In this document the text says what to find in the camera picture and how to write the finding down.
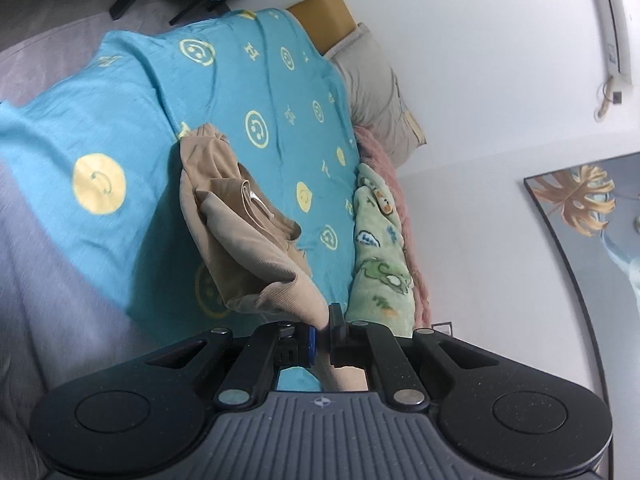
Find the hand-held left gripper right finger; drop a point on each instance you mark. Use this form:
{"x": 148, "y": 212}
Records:
{"x": 336, "y": 332}

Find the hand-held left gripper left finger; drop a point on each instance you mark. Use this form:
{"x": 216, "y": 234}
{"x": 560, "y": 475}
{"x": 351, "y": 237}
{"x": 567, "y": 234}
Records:
{"x": 310, "y": 346}

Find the tan printed t-shirt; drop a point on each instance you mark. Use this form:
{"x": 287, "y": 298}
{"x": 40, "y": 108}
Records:
{"x": 240, "y": 240}

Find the green cartoon fleece blanket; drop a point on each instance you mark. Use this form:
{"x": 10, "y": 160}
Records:
{"x": 380, "y": 260}

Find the pink fuzzy blanket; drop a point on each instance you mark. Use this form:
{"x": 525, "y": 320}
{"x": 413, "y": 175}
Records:
{"x": 395, "y": 180}

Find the grey pillow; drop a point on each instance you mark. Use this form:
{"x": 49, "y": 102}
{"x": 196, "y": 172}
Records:
{"x": 375, "y": 90}

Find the framed gold leaf picture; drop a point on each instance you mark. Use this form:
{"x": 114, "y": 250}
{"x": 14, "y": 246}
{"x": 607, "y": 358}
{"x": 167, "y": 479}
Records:
{"x": 590, "y": 210}

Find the bed with teal smiley sheet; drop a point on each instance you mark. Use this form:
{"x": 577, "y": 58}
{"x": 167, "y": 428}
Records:
{"x": 150, "y": 110}

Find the mustard padded headboard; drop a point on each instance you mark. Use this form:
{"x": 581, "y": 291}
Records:
{"x": 320, "y": 15}

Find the white air conditioner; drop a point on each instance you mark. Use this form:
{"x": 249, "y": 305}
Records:
{"x": 612, "y": 20}

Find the wall socket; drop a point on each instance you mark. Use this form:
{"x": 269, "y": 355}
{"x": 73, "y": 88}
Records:
{"x": 442, "y": 327}

